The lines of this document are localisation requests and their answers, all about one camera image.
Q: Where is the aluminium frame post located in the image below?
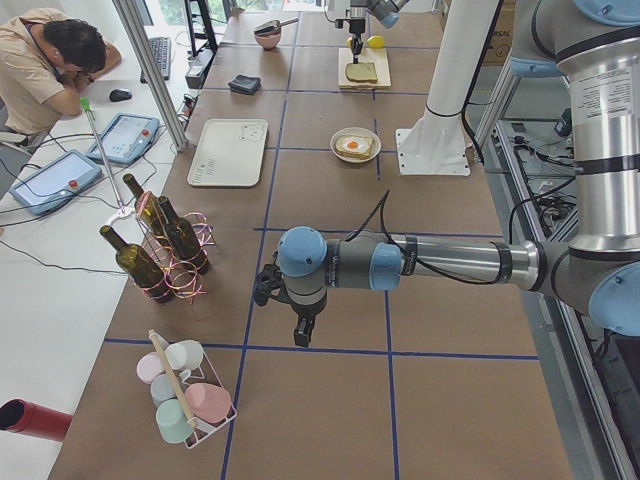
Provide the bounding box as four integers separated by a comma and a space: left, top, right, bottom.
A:
112, 0, 188, 152

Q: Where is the black computer mouse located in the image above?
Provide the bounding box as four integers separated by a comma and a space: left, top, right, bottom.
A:
109, 88, 133, 103

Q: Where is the dark wine bottle back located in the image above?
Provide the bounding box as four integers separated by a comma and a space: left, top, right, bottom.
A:
157, 196, 210, 274

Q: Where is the folded grey cloth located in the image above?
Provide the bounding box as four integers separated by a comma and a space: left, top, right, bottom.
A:
228, 74, 261, 95

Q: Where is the wooden cutting board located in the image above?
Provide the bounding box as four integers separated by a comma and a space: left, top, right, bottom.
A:
338, 48, 391, 89

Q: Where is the person in beige shirt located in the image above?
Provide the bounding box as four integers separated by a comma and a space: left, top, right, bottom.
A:
1, 8, 122, 138

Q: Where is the teach pendant near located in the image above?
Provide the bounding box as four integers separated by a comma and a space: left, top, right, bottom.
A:
9, 150, 102, 216

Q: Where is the pink bowl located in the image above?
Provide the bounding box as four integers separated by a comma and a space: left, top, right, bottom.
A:
254, 32, 281, 50

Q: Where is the dark wine bottle front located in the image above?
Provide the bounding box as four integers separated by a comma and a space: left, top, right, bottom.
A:
99, 225, 174, 303

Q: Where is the copper wire bottle rack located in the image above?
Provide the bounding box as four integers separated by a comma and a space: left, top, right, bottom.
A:
136, 216, 207, 303

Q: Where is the cream bear tray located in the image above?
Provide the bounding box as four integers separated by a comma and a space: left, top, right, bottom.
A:
187, 119, 268, 187

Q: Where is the mint green cup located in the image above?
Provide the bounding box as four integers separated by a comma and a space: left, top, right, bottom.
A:
155, 398, 194, 444

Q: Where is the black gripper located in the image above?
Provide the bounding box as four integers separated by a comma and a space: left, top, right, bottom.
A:
348, 18, 364, 64
288, 292, 327, 347

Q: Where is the metal scoop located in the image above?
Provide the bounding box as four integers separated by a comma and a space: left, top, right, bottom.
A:
253, 18, 299, 36

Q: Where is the teach pendant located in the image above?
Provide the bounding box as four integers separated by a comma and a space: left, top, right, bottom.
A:
9, 150, 102, 216
100, 113, 160, 166

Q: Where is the red cylinder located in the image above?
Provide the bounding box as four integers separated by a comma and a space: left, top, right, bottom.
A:
1, 399, 73, 442

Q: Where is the dark wine bottle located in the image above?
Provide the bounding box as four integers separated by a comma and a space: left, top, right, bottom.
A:
99, 225, 174, 303
157, 196, 210, 274
122, 173, 165, 237

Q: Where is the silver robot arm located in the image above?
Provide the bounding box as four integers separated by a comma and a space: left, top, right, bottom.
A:
325, 0, 407, 64
254, 1, 639, 346

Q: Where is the white cup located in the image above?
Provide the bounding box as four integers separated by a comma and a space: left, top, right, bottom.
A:
164, 339, 204, 371

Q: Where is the bread slice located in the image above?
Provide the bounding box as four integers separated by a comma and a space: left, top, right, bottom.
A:
345, 62, 378, 83

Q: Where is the black keyboard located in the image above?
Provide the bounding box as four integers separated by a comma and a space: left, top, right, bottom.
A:
148, 37, 172, 80

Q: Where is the grey blue cup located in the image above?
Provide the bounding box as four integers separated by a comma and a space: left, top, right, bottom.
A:
150, 373, 176, 407

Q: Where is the metal rod with stand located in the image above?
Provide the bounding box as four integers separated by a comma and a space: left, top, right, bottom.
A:
80, 96, 134, 226

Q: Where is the white wire cup rack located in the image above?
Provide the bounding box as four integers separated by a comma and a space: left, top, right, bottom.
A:
136, 330, 237, 449

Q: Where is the white round plate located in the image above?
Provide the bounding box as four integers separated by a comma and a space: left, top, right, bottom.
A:
330, 127, 381, 163

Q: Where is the yellow lemon right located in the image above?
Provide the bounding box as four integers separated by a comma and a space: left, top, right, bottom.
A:
367, 35, 385, 49

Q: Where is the teach pendant far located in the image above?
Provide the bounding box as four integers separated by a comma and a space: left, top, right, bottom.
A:
100, 113, 160, 166

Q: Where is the light pink cup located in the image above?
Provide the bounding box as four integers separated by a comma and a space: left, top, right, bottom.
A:
136, 352, 165, 385

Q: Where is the toast with fried egg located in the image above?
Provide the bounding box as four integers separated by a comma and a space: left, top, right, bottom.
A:
335, 135, 373, 158

